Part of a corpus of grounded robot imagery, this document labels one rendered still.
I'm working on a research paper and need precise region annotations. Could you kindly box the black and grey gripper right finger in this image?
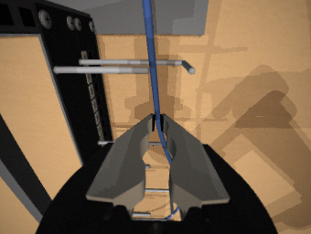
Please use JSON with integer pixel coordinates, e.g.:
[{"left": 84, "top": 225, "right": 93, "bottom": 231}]
[{"left": 160, "top": 113, "right": 278, "bottom": 234}]

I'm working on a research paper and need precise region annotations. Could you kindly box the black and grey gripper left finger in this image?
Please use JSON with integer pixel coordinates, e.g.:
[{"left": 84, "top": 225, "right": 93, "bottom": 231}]
[{"left": 35, "top": 113, "right": 156, "bottom": 234}]

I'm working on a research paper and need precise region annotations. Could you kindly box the blue network cable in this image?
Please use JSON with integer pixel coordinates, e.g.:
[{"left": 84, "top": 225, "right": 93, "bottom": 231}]
[{"left": 142, "top": 0, "right": 172, "bottom": 164}]

